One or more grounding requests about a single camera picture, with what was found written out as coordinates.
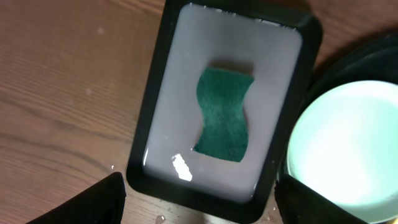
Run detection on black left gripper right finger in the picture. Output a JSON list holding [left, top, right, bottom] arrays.
[[274, 175, 366, 224]]

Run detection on black rectangular water tray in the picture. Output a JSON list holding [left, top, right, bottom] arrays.
[[126, 0, 322, 223]]

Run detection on green yellow sponge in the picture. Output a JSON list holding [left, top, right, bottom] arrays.
[[193, 68, 254, 162]]

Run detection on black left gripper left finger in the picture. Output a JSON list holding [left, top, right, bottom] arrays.
[[28, 172, 126, 224]]

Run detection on light green plate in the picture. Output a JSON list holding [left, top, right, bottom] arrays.
[[286, 81, 397, 223]]

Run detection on round black tray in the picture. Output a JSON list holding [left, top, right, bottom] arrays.
[[284, 34, 397, 178]]

